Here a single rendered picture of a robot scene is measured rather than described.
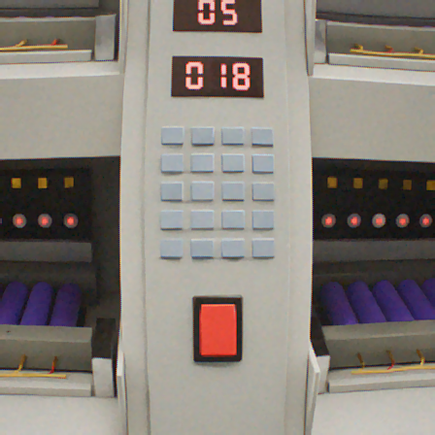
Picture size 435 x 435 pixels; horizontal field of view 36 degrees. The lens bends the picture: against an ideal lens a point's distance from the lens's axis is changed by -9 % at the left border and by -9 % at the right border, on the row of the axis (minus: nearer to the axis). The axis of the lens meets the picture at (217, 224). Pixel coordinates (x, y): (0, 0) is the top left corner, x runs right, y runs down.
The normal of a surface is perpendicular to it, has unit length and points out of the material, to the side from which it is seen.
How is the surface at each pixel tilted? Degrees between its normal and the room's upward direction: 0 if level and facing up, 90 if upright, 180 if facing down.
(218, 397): 90
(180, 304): 90
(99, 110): 111
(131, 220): 90
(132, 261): 90
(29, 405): 21
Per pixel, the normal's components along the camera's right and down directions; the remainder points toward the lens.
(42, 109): 0.07, 0.36
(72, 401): 0.03, -0.93
